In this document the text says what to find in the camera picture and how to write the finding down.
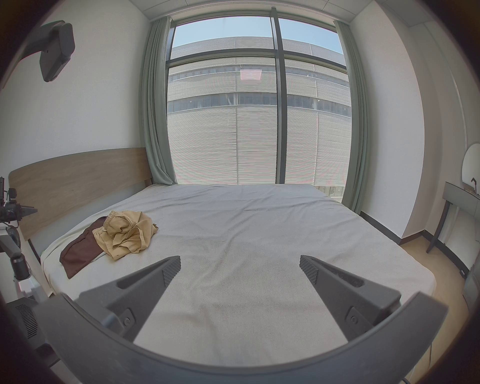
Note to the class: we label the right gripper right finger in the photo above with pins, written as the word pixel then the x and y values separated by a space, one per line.
pixel 345 296

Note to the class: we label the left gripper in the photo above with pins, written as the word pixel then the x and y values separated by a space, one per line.
pixel 9 213

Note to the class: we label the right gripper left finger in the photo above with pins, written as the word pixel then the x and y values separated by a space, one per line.
pixel 142 288

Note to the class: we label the tan shorts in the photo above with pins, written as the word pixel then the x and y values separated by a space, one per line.
pixel 127 232

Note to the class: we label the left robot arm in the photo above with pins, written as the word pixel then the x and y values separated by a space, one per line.
pixel 17 262

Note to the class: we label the bed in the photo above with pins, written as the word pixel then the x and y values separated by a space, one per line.
pixel 243 243

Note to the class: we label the brown garment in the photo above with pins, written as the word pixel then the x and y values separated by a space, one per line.
pixel 78 255

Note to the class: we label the grey side table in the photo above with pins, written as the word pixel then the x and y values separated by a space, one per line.
pixel 459 198

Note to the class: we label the grey-green curtain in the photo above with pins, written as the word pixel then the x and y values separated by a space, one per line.
pixel 155 112
pixel 356 131

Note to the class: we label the window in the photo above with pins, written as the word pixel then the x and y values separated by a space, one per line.
pixel 225 131

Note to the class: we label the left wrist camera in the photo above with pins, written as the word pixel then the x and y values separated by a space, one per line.
pixel 12 195

